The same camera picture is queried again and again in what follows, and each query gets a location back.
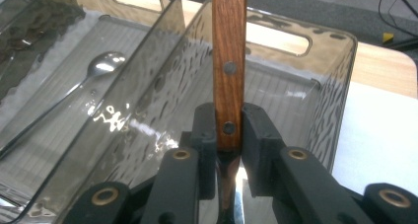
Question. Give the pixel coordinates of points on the black metal stand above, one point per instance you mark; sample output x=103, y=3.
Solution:
x=402, y=43

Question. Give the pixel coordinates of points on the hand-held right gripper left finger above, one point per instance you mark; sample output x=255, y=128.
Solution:
x=205, y=145

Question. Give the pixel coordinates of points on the smoky clear plastic bin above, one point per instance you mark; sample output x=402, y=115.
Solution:
x=289, y=112
x=59, y=95
x=29, y=30

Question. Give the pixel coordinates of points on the silver metal spoon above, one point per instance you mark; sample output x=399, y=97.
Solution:
x=105, y=62

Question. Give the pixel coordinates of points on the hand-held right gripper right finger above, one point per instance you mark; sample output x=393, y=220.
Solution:
x=259, y=151

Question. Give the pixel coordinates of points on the yellow tape piece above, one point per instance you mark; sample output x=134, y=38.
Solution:
x=387, y=37

